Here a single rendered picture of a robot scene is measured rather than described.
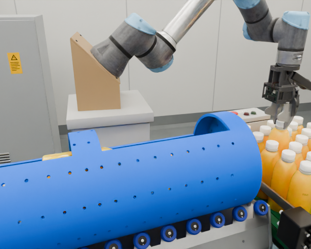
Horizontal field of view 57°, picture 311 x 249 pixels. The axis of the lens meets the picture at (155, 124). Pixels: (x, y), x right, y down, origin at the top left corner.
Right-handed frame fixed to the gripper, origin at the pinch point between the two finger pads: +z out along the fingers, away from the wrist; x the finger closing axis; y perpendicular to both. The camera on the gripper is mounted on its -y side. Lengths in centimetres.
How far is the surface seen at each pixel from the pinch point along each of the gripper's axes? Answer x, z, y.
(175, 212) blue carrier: 19, 9, 48
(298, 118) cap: -9.8, 4.7, -18.3
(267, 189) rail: 9.7, 18.4, 10.7
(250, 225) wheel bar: 17.2, 23.1, 22.1
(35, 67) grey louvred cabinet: -150, 5, 82
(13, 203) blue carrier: 18, -1, 82
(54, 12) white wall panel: -275, -28, 61
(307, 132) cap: 1.2, 4.8, -11.4
